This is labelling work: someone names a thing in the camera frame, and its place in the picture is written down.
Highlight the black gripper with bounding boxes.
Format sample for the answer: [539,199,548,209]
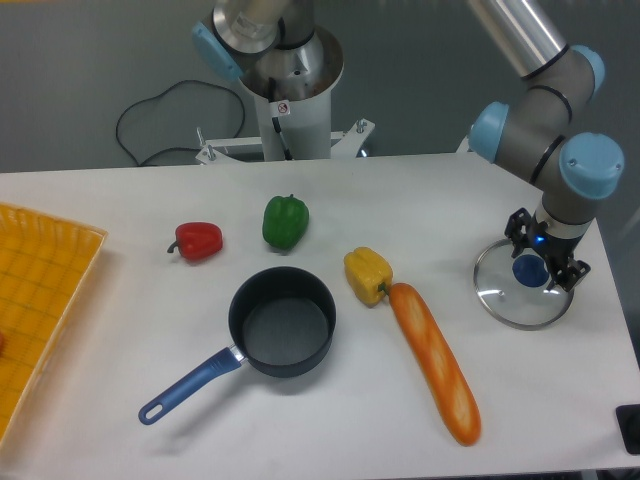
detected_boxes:
[504,208,591,292]

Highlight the glass lid blue knob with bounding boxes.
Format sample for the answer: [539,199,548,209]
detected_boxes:
[473,240,573,331]

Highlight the dark saucepan blue handle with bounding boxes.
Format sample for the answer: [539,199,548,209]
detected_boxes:
[138,266,336,425]

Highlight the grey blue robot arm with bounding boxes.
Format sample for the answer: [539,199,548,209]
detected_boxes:
[192,1,624,291]

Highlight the orange baguette bread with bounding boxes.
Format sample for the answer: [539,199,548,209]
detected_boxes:
[389,283,481,446]

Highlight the yellow bell pepper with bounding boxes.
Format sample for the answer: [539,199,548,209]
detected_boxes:
[343,246,393,307]

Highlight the black device at table edge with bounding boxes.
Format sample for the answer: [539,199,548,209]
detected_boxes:
[615,404,640,455]

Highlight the green bell pepper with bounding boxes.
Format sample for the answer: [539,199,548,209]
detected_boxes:
[262,194,310,251]

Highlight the red bell pepper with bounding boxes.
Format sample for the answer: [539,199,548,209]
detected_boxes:
[167,222,224,262]

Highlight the yellow woven basket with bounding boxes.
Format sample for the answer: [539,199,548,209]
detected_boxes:
[1,203,108,440]

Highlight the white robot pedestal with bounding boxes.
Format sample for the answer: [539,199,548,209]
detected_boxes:
[192,22,375,161]

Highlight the black cable on floor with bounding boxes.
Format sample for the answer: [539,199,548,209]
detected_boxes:
[115,79,247,167]

